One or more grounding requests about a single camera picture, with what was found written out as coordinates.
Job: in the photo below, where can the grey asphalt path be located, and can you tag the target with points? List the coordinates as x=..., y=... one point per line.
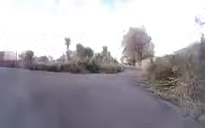
x=73, y=100

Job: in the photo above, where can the row of flax bushes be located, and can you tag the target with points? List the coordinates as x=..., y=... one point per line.
x=190, y=73

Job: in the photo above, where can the group of distant bushes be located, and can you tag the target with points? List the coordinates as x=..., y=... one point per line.
x=80, y=61

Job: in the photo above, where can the pale bare tree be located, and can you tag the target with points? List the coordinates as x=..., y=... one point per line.
x=136, y=45

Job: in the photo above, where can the grass verge with dry leaves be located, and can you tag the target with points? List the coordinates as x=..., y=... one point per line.
x=176, y=96

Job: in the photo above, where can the reddish building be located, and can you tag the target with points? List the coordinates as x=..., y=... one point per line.
x=2, y=58

